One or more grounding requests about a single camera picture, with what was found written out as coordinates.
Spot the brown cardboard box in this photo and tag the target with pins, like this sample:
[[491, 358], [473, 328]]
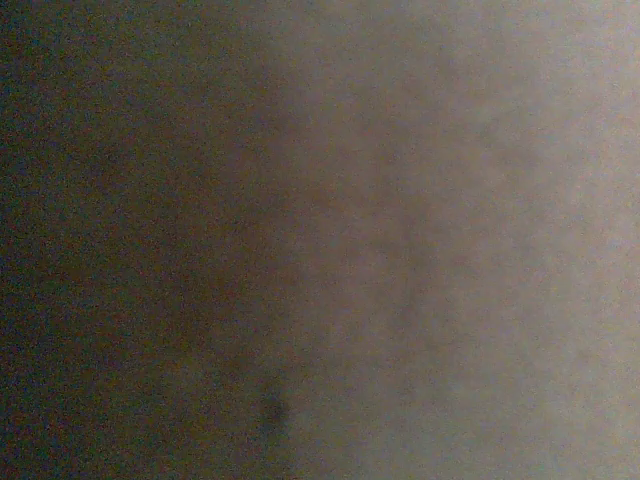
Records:
[[400, 225]]

